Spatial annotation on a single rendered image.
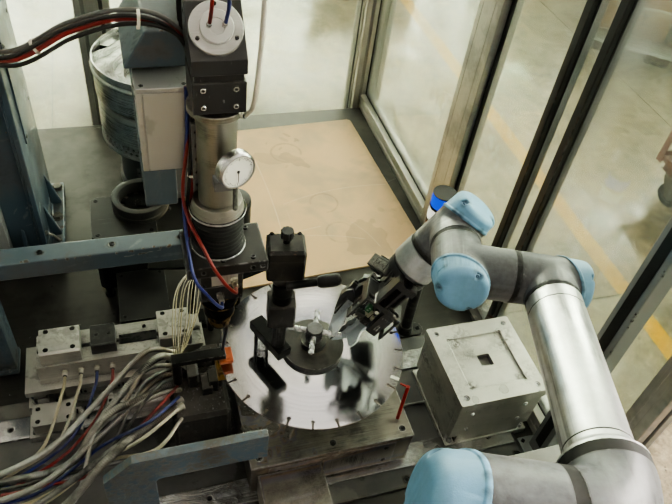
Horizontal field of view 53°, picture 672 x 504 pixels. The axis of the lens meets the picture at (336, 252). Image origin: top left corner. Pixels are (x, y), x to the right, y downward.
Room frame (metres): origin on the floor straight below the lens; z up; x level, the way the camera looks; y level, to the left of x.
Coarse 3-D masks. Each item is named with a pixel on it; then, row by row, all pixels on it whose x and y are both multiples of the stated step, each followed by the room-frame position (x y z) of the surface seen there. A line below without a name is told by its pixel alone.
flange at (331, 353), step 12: (300, 324) 0.77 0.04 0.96; (324, 324) 0.78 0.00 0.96; (288, 336) 0.74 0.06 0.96; (300, 336) 0.74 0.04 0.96; (324, 336) 0.74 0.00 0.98; (300, 348) 0.71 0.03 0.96; (324, 348) 0.72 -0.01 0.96; (336, 348) 0.73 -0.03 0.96; (288, 360) 0.69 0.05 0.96; (300, 360) 0.69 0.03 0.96; (312, 360) 0.69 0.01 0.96; (324, 360) 0.70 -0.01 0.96; (336, 360) 0.70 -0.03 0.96; (312, 372) 0.67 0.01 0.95
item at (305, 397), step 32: (320, 288) 0.87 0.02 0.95; (256, 352) 0.70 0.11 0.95; (352, 352) 0.73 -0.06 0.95; (384, 352) 0.74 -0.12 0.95; (256, 384) 0.63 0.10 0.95; (288, 384) 0.64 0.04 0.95; (320, 384) 0.65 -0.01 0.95; (352, 384) 0.66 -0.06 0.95; (384, 384) 0.67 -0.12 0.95; (288, 416) 0.58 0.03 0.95; (320, 416) 0.59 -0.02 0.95; (352, 416) 0.60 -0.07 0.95
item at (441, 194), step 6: (438, 186) 0.98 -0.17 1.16; (444, 186) 0.98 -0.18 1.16; (438, 192) 0.96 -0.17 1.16; (444, 192) 0.96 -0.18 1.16; (450, 192) 0.97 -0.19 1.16; (456, 192) 0.97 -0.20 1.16; (432, 198) 0.96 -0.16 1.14; (438, 198) 0.94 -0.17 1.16; (444, 198) 0.95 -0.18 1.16; (450, 198) 0.95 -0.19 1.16; (432, 204) 0.95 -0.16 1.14; (438, 204) 0.94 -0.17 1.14
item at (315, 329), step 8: (288, 328) 0.72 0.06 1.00; (296, 328) 0.73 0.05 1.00; (304, 328) 0.73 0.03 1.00; (312, 328) 0.73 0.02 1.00; (320, 328) 0.73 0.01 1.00; (312, 336) 0.71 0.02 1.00; (320, 336) 0.72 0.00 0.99; (336, 336) 0.72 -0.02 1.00; (312, 344) 0.70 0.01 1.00; (312, 352) 0.68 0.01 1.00
